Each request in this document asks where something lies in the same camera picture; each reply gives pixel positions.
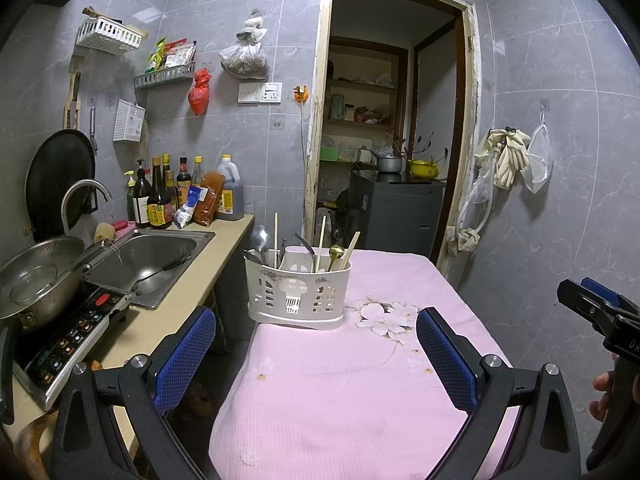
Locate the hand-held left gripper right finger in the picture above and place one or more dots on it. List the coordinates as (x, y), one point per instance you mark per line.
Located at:
(445, 360)

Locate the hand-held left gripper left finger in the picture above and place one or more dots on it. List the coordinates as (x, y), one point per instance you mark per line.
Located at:
(182, 360)

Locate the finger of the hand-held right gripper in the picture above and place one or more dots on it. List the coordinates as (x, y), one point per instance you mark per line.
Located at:
(582, 302)
(605, 291)

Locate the white plastic utensil holder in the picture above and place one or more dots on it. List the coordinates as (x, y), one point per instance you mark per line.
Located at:
(300, 322)

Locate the large steel spoon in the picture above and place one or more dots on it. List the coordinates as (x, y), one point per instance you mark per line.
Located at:
(259, 239)

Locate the steel fork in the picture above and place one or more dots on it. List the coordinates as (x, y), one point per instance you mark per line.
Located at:
(282, 252)

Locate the gold spoon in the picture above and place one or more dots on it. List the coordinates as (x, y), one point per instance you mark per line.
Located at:
(335, 250)

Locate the steel table knife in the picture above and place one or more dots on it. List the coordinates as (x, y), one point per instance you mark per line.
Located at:
(304, 245)

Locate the person's right hand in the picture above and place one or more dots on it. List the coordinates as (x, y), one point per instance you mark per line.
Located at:
(601, 392)

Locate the beige kitchen counter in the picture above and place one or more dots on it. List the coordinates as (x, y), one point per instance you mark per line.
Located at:
(200, 280)

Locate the black induction cooker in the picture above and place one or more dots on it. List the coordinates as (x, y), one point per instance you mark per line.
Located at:
(70, 340)

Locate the stainless steel sink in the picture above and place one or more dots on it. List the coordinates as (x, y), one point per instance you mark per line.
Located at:
(150, 250)

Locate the pink floral tablecloth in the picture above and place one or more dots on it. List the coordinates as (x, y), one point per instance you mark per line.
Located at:
(325, 385)

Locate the pink scrub brush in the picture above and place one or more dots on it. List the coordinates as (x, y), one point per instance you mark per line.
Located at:
(123, 225)

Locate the loofah sponge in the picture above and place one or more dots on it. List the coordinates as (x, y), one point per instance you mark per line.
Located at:
(105, 233)

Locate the blue and white packet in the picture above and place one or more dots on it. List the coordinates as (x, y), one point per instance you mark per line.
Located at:
(187, 211)

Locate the dark sauce bottle red label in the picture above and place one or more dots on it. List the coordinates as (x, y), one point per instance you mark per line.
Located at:
(159, 207)

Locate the clear plastic bag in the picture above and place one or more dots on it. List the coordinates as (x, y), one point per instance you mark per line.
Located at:
(480, 185)

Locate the grey cabinet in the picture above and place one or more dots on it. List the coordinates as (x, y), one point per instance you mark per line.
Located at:
(395, 210)

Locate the cream rubber gloves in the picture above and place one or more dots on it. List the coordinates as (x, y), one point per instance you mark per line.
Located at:
(507, 157)

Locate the orange spice bag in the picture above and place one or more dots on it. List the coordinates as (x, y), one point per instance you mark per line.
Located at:
(210, 199)

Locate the steel wok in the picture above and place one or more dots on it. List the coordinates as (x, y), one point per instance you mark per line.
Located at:
(45, 270)

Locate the green dish soap pump bottle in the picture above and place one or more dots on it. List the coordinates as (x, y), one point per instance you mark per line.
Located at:
(130, 200)

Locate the large cooking oil jug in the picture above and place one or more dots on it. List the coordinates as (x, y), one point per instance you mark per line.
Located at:
(231, 192)

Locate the black-capped sauce bottle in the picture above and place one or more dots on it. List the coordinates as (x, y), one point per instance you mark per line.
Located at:
(183, 180)

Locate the yellow-capped sauce bottle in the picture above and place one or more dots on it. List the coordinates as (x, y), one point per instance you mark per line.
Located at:
(171, 180)

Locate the white plastic jug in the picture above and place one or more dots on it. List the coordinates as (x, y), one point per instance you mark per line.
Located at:
(326, 217)

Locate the clear yellow-capped bottle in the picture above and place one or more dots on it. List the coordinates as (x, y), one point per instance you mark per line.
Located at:
(197, 172)

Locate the yellow bowl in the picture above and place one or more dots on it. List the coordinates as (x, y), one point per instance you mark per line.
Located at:
(422, 168)

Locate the steel faucet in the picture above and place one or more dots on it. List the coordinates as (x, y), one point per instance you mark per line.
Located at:
(75, 192)

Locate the steel cooking pot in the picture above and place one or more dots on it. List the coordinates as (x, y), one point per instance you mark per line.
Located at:
(389, 163)

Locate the black round pan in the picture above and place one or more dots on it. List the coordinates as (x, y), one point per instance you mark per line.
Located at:
(55, 170)

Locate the green box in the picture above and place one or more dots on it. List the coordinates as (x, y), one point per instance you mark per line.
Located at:
(330, 153)

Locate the hanging metal utensil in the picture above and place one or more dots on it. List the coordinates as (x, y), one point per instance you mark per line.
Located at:
(93, 132)

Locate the red plastic bag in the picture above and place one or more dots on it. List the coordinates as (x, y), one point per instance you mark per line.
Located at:
(198, 94)

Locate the hanging wooden spatula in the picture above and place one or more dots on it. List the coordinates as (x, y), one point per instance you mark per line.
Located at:
(74, 95)

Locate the wooden shelf unit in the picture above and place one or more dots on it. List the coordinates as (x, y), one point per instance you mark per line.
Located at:
(360, 85)

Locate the seasoning packets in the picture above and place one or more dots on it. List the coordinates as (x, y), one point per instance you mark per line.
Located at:
(170, 54)

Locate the clear bag of dried goods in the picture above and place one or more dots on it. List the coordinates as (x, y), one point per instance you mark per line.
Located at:
(245, 57)

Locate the worn wooden door frame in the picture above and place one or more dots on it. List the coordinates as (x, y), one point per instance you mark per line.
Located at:
(314, 135)

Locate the white wall switch socket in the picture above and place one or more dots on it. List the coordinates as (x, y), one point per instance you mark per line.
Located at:
(260, 92)

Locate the grey wall shelf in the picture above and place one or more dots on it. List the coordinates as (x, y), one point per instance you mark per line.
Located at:
(165, 77)

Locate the white plastic wall basket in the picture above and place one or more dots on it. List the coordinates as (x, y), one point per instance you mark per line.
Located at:
(107, 36)

